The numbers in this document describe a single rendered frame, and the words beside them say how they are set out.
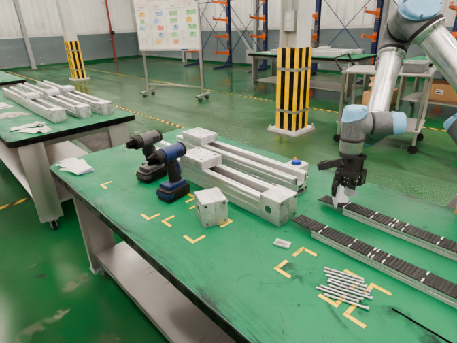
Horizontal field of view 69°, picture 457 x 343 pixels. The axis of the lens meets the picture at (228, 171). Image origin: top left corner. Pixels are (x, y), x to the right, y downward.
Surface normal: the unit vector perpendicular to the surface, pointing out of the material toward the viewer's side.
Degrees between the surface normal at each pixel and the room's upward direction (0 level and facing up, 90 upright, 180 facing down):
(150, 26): 90
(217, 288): 0
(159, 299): 0
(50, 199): 90
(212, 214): 90
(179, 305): 0
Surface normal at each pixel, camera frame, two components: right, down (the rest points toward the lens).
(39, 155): 0.68, 0.28
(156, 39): -0.45, 0.38
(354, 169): -0.74, 0.30
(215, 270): -0.04, -0.91
